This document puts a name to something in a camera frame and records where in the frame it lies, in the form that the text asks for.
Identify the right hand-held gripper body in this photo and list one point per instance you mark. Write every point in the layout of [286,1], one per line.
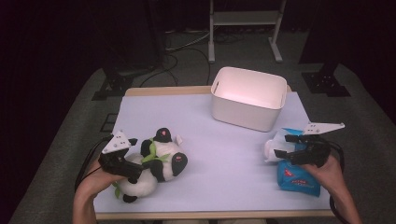
[314,149]

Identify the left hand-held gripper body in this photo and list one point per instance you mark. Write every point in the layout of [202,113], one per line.
[115,144]

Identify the white wet wipe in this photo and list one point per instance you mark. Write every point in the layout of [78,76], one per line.
[274,149]

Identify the blue wet wipes pack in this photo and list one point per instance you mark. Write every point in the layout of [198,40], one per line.
[295,183]

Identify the panda plush toy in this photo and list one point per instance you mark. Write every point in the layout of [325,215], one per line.
[168,155]

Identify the person's right hand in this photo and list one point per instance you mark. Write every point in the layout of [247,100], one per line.
[327,174]

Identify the person's left hand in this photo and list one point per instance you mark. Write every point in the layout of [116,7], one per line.
[93,180]

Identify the black floor grate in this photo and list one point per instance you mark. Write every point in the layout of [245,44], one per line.
[109,123]

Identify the white plastic bin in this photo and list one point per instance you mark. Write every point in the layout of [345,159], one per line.
[243,115]

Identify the pale lilac table mat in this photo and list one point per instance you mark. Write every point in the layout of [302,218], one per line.
[186,118]

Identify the black stand base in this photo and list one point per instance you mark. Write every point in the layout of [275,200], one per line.
[115,84]
[323,84]

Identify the wooden table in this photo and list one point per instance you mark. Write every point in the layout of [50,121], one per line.
[168,90]

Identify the white metal stand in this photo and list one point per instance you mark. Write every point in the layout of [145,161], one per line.
[211,46]

